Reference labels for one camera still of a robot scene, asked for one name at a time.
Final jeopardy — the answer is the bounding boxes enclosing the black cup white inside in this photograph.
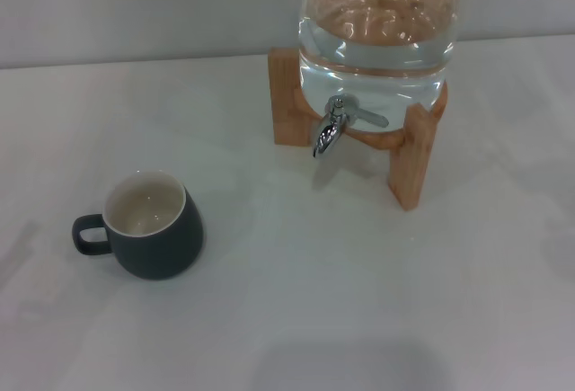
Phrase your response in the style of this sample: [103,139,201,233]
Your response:
[71,170,205,282]

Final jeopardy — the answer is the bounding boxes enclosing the chrome faucet tap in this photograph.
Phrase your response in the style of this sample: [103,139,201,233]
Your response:
[312,95,390,159]

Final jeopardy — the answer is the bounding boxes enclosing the wooden dispenser stand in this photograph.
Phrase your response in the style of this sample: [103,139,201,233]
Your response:
[268,47,449,212]

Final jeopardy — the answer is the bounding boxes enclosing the glass water dispenser jar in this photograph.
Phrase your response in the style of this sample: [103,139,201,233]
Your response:
[296,0,460,134]

